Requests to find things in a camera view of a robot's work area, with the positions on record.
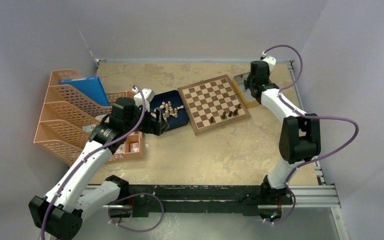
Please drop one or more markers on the peach desk organizer tray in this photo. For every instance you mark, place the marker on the peach desk organizer tray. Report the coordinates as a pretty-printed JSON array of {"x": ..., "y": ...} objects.
[{"x": 133, "y": 147}]

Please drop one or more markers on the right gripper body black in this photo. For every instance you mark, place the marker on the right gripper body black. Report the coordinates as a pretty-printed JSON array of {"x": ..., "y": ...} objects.
[{"x": 249, "y": 82}]

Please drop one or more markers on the blue folder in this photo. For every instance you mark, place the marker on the blue folder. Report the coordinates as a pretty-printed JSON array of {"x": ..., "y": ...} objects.
[{"x": 91, "y": 87}]

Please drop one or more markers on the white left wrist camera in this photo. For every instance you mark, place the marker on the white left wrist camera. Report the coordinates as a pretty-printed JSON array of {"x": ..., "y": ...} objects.
[{"x": 143, "y": 97}]

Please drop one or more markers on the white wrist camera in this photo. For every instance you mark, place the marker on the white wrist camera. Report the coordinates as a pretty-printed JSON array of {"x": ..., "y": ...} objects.
[
  {"x": 143, "y": 97},
  {"x": 270, "y": 60}
]

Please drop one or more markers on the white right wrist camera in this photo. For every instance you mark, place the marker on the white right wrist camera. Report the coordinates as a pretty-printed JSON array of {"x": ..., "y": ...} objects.
[{"x": 270, "y": 60}]

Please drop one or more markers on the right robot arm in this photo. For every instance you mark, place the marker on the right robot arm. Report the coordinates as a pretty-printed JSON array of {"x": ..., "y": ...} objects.
[{"x": 300, "y": 137}]

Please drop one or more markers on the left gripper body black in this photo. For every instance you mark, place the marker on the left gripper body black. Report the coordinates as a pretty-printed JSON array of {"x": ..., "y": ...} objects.
[{"x": 150, "y": 126}]

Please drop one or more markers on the dark blue square tray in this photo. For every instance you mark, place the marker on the dark blue square tray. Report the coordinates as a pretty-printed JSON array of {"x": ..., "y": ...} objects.
[{"x": 175, "y": 119}]

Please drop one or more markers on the wooden chess board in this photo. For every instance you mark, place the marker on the wooden chess board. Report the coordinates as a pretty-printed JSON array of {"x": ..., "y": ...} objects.
[{"x": 210, "y": 98}]

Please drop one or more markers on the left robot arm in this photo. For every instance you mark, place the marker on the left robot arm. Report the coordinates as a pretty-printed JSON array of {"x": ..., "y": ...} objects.
[{"x": 61, "y": 212}]

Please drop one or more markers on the yellow metal tin tray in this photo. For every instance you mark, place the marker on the yellow metal tin tray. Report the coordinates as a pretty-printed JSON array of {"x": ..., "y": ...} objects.
[{"x": 245, "y": 94}]

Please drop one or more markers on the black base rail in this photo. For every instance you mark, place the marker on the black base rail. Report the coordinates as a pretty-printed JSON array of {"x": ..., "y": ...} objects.
[{"x": 248, "y": 200}]

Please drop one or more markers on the peach file rack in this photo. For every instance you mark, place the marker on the peach file rack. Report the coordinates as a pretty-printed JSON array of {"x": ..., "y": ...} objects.
[{"x": 65, "y": 112}]

